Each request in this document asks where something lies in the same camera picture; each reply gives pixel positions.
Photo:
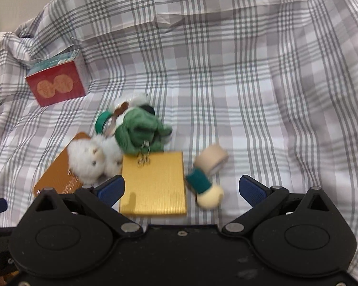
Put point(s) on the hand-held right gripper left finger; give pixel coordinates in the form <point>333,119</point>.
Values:
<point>112,190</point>

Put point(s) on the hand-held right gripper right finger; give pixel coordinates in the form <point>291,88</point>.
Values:
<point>252,191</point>

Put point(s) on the white fluffy plush toy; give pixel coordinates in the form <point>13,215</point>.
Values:
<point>88,158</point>

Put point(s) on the green plush toy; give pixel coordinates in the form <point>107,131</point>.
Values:
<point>137,128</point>

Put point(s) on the gold rectangular box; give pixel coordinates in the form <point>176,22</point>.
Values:
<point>153,184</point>

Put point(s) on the green and cream wooden peg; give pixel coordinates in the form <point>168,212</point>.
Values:
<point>201,183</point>

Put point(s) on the beige tape roll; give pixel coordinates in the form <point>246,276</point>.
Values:
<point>210,156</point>

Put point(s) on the grey plaid bed sheet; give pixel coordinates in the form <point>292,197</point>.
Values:
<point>226,80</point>

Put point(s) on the red box with gold print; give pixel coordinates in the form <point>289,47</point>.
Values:
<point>58,86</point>

